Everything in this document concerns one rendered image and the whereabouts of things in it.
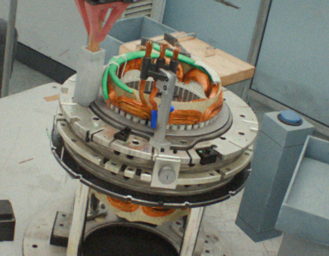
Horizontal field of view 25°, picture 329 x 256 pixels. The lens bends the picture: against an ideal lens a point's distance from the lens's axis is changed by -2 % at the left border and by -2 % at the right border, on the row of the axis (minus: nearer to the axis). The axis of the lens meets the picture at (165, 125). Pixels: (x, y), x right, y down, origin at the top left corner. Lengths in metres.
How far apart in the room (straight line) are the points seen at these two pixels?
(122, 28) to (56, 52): 2.14
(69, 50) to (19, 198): 2.27
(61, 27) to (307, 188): 2.63
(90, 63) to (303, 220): 0.39
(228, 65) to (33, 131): 0.49
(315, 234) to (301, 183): 0.16
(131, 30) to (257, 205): 0.49
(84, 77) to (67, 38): 2.56
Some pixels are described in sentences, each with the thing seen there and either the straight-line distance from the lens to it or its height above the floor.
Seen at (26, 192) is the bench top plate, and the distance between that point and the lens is 1.49.
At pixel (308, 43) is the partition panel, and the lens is 3.58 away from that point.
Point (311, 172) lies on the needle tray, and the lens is 1.25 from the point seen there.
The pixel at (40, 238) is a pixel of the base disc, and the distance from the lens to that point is 1.33.
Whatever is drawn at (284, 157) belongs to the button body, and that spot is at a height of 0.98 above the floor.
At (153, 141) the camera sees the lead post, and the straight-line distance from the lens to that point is 1.06.
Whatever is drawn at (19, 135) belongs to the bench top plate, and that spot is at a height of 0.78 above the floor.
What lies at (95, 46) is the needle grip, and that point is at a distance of 1.11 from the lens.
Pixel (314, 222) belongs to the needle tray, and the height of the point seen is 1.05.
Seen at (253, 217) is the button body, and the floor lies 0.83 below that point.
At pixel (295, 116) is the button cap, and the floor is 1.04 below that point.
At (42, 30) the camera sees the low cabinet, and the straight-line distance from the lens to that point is 3.80.
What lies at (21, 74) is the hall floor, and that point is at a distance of 3.85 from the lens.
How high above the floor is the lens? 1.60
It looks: 27 degrees down
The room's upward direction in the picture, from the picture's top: 11 degrees clockwise
